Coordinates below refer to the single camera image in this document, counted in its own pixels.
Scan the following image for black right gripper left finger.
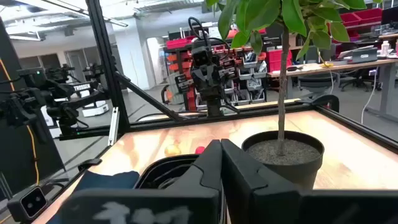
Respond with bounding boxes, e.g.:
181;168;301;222
58;139;223;224

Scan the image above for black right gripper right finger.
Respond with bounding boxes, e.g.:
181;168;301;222
221;139;398;224

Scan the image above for tan round potato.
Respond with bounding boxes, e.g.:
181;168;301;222
164;144;182;157

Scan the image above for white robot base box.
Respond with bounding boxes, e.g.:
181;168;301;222
82;104;110;118

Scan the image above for shelf with storage bins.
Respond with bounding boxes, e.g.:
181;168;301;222
163;27;268;111

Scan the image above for black plastic food container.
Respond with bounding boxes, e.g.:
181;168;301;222
133;154;200;190

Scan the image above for small tree in black pot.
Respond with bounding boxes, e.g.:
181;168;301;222
205;0;383;190

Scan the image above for red plastic crate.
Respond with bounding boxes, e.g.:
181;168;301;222
266;49;293;73

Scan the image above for dark blue folded cloth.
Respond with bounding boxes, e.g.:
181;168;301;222
46;170;141;224

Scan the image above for black table clamp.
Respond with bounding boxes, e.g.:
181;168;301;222
77;158;103;172
310;95;340;113

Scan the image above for grey office chair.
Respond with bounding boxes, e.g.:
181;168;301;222
297;73;338;97

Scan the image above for wooden top office desk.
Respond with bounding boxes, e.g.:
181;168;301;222
267;57;398;122

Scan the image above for grey laptop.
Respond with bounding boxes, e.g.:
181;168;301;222
337;45;379;65

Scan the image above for red bins on rack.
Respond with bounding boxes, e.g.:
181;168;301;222
338;7;383;32

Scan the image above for black flat panel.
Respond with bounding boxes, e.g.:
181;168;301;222
0;17;66;200

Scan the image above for background black robot gripper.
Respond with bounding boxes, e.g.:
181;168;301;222
0;88;47;144

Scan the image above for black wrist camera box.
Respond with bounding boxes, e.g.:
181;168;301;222
192;46;214;68

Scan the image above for silver metal bracket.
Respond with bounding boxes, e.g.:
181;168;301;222
108;107;120;146

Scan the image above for black aluminium table frame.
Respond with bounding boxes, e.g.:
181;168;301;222
57;0;398;200

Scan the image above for white hanging cable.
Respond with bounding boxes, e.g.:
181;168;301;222
360;67;379;125

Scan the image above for black depth camera box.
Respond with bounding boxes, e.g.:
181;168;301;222
6;185;49;222

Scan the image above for yellow cable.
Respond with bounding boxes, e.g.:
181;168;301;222
0;58;40;186

